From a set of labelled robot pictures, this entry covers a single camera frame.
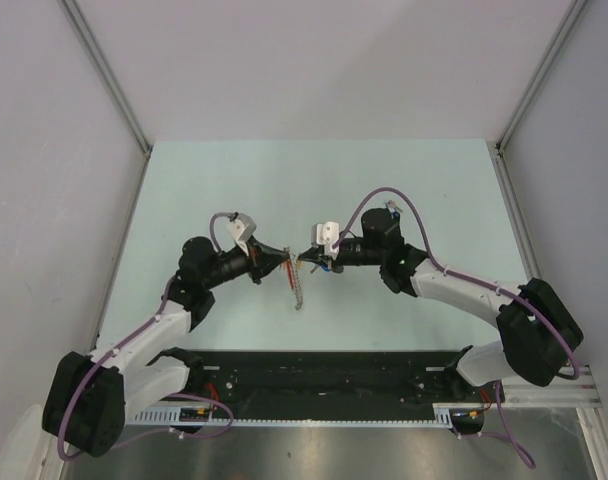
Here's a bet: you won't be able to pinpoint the white cable duct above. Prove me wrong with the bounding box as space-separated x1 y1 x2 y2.
126 405 452 429

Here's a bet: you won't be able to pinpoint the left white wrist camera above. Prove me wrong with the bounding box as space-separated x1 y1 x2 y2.
227 212 257 256

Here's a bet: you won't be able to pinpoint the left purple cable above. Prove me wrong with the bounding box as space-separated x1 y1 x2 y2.
56 212 234 461

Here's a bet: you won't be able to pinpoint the left aluminium corner post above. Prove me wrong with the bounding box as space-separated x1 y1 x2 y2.
58 0 152 158

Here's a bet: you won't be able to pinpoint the dark blue tag key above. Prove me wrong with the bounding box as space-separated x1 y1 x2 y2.
384 200 403 218

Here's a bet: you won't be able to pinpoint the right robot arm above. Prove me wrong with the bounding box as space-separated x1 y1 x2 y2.
298 208 583 401

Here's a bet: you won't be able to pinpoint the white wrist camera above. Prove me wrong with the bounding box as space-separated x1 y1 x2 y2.
311 221 340 260
227 212 257 256

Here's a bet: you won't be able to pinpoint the red tag key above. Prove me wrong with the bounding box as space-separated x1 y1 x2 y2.
283 261 295 291

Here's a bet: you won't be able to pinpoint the right aluminium corner post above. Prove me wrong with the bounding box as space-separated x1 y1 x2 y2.
494 0 592 151

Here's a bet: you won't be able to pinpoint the aluminium corner post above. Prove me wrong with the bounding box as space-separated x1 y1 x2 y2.
494 0 592 151
58 0 152 158

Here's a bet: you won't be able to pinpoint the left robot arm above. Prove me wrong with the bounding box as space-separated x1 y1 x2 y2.
42 236 290 462

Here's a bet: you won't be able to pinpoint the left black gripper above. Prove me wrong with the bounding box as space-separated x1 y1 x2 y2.
202 235 287 290

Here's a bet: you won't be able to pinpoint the aluminium frame rail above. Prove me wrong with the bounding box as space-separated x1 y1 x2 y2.
58 364 598 416

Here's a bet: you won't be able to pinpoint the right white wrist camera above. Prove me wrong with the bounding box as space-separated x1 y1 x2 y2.
311 221 340 260

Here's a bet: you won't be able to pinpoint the right side aluminium rail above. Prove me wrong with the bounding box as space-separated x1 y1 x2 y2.
487 142 544 279

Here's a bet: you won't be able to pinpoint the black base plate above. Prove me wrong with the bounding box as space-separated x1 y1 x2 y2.
160 347 503 433

